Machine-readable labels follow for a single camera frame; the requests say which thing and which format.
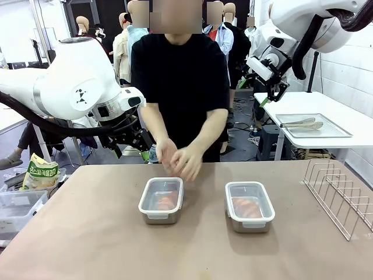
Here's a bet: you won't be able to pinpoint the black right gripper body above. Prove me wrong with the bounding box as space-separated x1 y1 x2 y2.
268 68 290 88

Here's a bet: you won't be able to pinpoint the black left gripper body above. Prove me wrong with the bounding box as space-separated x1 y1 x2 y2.
100 116 140 146

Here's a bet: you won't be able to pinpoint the clear lid with white rim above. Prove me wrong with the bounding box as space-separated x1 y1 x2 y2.
224 181 276 228
138 177 184 219

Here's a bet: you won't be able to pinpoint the metal serving tongs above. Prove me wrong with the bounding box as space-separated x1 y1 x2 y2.
282 117 324 131

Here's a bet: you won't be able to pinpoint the golden croissant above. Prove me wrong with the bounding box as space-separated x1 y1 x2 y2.
157 191 178 211
231 197 263 219

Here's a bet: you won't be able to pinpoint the perforated metal baking tray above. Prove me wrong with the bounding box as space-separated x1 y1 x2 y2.
275 113 353 138

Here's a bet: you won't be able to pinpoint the rectangular stainless steel container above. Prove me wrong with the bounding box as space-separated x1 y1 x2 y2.
228 215 275 233
142 201 183 225

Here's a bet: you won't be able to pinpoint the person's left forearm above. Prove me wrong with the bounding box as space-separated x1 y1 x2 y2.
186 108 229 155

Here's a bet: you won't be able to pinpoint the person's right forearm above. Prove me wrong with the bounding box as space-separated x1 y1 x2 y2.
139 103 175 146

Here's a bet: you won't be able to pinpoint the person's right hand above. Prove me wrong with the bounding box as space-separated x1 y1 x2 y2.
156 137 177 174

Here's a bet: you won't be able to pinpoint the person's left hand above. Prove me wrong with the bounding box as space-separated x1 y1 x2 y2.
170 145 203 182

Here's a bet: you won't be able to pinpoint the crumpled blue denim cloth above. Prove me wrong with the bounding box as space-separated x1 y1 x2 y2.
148 144 160 163

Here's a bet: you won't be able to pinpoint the black light stand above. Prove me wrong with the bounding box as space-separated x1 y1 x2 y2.
307 51 320 93

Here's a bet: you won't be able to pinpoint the mannequin in black jacket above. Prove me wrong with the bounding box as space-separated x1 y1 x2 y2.
223 2 252 88

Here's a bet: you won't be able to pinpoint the mannequin in blue white shirt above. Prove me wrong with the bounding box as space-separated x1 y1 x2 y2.
203 1 235 91

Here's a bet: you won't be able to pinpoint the grey plastic stool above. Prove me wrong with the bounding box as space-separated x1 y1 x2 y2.
256 127 282 161

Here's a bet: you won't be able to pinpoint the person's black t-shirt torso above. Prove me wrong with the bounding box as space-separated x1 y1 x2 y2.
131 33 230 163

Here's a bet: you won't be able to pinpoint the green yellow snack bag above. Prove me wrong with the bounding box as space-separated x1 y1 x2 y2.
19 153 61 192

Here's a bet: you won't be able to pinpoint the seated background person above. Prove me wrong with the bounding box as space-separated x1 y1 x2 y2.
0 121 44 172

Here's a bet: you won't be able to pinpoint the mannequin in beige shirt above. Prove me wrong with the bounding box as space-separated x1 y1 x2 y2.
112 13 132 87

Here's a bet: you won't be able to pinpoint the mannequin in light blue shirt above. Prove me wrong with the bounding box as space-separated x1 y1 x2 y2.
127 0 149 41

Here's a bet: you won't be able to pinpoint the background person in black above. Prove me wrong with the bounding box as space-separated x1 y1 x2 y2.
89 25 114 56

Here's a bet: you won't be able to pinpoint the clear plastic storage bin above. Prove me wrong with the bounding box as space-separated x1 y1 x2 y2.
0 189 49 239

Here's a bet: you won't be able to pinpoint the black tripod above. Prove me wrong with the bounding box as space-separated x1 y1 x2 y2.
31 39 41 64

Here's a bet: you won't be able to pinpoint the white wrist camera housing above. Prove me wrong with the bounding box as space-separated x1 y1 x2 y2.
246 53 282 82

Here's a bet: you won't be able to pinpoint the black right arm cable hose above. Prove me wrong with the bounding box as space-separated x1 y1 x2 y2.
292 8 373 80

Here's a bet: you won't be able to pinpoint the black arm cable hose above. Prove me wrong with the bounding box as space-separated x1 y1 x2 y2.
0 92 138 138
292 8 373 80

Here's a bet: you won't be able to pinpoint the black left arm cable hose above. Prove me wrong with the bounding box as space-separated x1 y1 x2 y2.
0 92 138 138

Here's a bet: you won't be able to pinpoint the metal wire rack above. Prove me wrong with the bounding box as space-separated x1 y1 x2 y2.
302 159 373 242

